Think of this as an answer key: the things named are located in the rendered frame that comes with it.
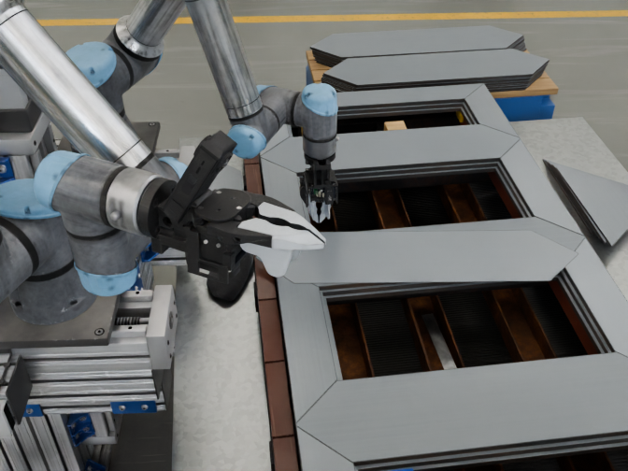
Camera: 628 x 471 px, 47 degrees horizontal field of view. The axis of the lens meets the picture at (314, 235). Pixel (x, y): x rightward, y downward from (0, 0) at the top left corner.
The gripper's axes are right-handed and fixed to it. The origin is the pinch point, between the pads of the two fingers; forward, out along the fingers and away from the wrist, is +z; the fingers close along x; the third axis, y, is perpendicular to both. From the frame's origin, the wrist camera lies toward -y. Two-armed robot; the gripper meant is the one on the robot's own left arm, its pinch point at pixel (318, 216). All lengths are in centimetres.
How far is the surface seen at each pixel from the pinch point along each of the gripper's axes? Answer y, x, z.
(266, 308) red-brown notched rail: 26.9, -14.9, 3.4
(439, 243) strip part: 13.0, 27.0, 1.0
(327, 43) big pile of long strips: -99, 16, 1
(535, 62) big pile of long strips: -76, 83, 1
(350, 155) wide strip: -26.9, 12.6, 0.9
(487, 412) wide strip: 61, 23, 1
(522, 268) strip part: 24.0, 43.3, 1.0
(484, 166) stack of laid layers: -20, 49, 3
